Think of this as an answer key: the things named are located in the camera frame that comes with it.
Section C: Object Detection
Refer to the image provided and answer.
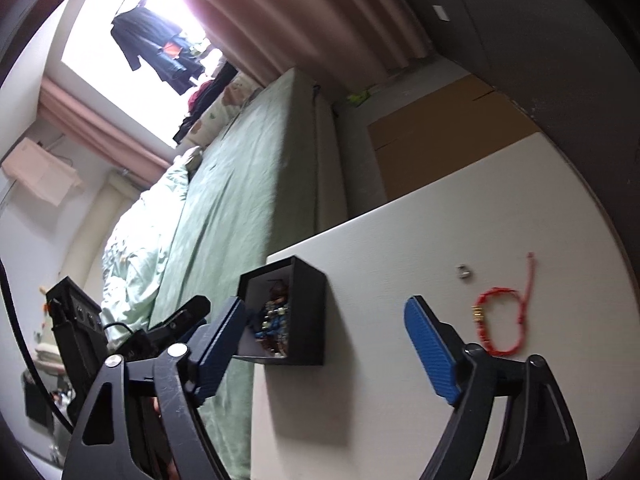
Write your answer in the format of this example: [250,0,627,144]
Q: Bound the blue flower woven bracelet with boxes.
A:
[246,303,292,356]

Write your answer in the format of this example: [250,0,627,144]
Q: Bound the black jewelry box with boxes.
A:
[236,256,326,366]

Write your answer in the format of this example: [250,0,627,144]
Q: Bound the light green duvet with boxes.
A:
[101,148,203,347]

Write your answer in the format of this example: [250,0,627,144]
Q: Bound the green bed cover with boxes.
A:
[150,66,321,480]

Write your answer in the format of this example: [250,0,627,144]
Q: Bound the white air conditioner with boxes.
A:
[1,138,84,207]

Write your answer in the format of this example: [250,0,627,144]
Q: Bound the floral pillow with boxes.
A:
[183,73,262,148]

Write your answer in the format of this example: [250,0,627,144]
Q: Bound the dark clothes pile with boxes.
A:
[172,60,238,144]

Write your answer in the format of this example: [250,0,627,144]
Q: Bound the green floor scrap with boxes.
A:
[346,88,372,107]

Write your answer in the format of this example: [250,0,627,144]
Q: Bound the dark hanging clothes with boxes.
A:
[111,6,205,96]

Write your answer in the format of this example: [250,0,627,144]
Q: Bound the brown cardboard sheet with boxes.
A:
[368,75,539,200]

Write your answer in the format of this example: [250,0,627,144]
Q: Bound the pink curtain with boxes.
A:
[38,0,431,182]

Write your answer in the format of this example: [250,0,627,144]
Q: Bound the dark grey wardrobe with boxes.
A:
[380,0,640,241]

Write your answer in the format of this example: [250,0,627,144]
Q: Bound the black cable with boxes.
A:
[0,259,76,434]

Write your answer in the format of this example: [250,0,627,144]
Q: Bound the brown seed bead bracelet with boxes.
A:
[267,278,294,311]

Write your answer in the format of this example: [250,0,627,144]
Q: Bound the red string bracelet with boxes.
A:
[472,251,537,359]

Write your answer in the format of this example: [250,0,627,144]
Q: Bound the white wall switch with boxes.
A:
[433,4,450,22]

